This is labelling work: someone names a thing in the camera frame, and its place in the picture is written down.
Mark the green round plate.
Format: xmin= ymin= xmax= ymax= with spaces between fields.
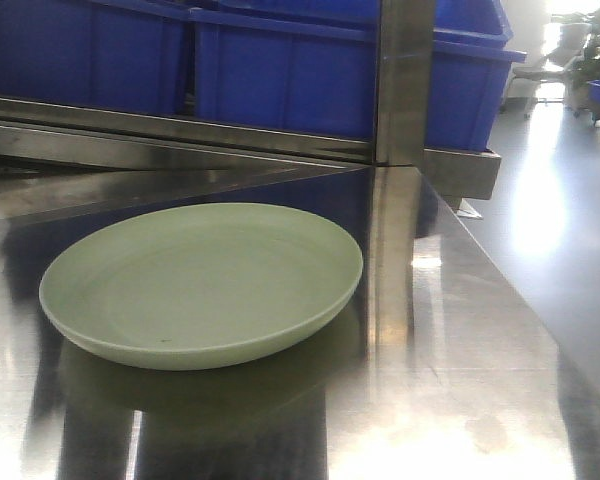
xmin=39 ymin=203 xmax=364 ymax=371

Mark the stainless steel shelf rack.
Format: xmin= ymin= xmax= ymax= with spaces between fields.
xmin=0 ymin=1 xmax=501 ymax=199

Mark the blue plastic bin right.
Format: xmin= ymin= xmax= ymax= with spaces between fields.
xmin=189 ymin=1 xmax=525 ymax=151

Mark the blue plastic bin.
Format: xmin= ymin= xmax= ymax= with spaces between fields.
xmin=0 ymin=1 xmax=191 ymax=115
xmin=189 ymin=1 xmax=525 ymax=151

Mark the blue plastic bin left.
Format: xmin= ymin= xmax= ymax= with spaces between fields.
xmin=0 ymin=1 xmax=191 ymax=115

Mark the potted green plant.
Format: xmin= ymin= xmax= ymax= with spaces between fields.
xmin=569 ymin=19 xmax=600 ymax=93

